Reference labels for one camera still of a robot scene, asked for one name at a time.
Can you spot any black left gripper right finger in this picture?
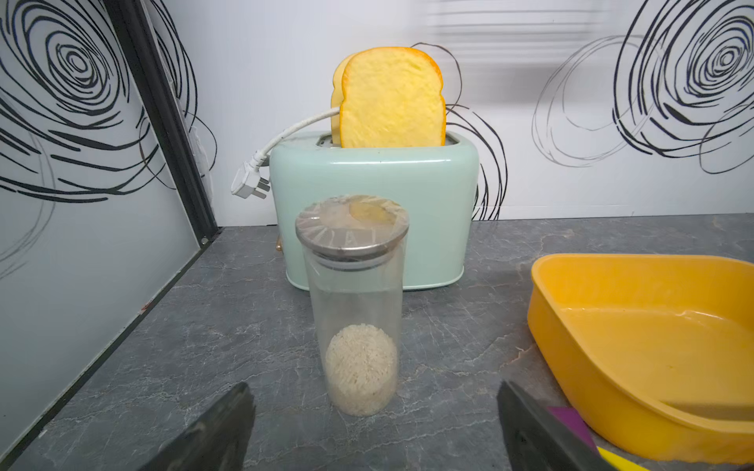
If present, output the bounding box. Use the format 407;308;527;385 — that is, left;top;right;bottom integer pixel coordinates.
497;381;613;471

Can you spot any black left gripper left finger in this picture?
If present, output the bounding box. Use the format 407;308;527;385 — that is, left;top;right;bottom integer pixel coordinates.
141;382;256;471

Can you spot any yellow plastic tub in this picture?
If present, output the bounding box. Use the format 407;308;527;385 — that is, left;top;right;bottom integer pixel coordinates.
528;254;753;464

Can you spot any purple cube block upper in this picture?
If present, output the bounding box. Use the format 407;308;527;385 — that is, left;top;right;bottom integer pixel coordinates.
548;406;599;453

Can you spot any yellow block near purple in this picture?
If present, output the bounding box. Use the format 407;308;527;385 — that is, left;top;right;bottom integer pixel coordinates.
598;447;648;471

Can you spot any glass jar with rice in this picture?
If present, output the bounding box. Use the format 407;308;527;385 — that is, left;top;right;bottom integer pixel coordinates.
296;195;410;416

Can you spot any mint green toaster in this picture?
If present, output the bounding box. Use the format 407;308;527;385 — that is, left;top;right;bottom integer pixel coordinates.
269;133;479;290

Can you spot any rear yellow bread slice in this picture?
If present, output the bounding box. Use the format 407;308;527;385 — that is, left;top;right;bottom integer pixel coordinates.
331;54;355;146

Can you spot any yellow bread slice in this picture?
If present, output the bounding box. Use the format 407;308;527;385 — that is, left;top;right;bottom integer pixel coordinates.
337;47;447;148
331;54;355;146

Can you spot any front yellow bread slice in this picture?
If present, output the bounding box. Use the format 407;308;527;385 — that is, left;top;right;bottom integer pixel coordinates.
337;47;447;148

